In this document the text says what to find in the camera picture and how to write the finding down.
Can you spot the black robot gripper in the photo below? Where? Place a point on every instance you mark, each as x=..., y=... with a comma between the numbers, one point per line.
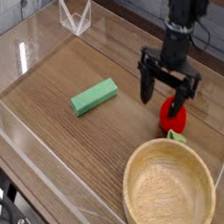
x=152, y=66

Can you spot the red plush strawberry green leaf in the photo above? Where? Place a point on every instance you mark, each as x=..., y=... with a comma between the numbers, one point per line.
x=173, y=127

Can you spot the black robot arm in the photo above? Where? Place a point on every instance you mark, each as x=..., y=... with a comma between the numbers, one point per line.
x=182, y=15

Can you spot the green rectangular foam block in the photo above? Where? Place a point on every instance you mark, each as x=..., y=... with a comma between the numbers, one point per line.
x=94, y=96

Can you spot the wooden oval bowl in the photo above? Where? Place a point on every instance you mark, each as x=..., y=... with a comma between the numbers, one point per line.
x=167, y=182

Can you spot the clear acrylic tray enclosure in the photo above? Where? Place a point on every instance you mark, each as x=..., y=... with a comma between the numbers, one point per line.
x=71, y=168

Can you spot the black metal table frame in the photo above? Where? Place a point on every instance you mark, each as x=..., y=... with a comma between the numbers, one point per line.
x=17, y=200

